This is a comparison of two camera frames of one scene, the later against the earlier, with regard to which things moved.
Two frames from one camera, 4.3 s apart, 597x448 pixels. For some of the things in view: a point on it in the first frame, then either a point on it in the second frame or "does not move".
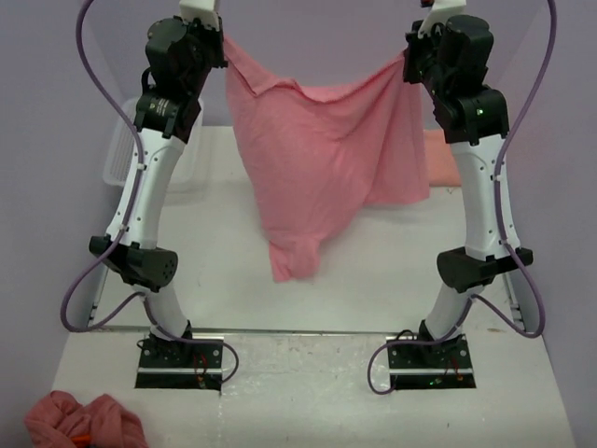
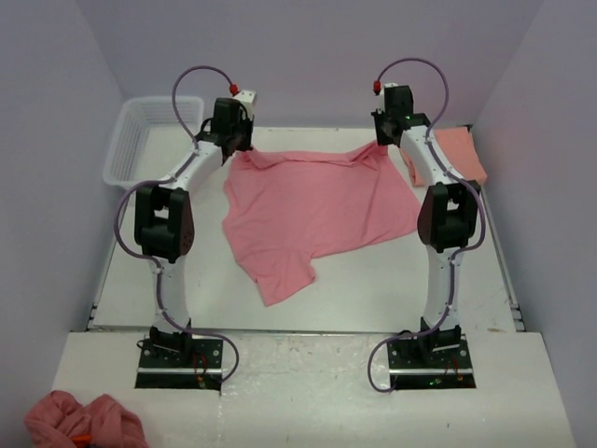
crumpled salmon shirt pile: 58,420 does not move
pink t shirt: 314,161 → 284,209
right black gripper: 409,72 → 382,140
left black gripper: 217,37 → 248,124
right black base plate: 435,366 does not move
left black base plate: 180,365 does not move
